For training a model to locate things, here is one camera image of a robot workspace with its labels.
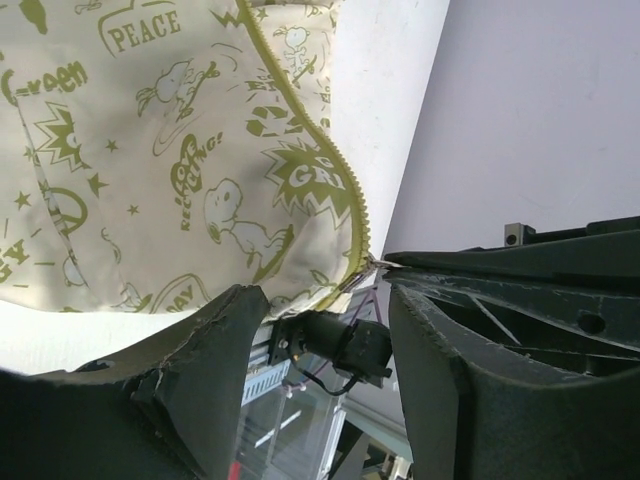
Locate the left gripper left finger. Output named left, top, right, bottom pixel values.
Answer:
left=1, top=285, right=269, bottom=479

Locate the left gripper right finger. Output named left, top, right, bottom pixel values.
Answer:
left=389, top=286, right=639, bottom=479

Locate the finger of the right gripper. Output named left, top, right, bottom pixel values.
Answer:
left=389, top=272, right=639, bottom=378
left=385, top=217, right=639, bottom=285

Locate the cream green printed jacket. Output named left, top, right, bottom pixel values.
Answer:
left=1, top=1, right=370, bottom=317

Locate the slotted grey cable duct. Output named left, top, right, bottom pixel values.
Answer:
left=241, top=362, right=290, bottom=407

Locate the aluminium mounting rail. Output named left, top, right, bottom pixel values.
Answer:
left=245, top=320, right=297, bottom=389

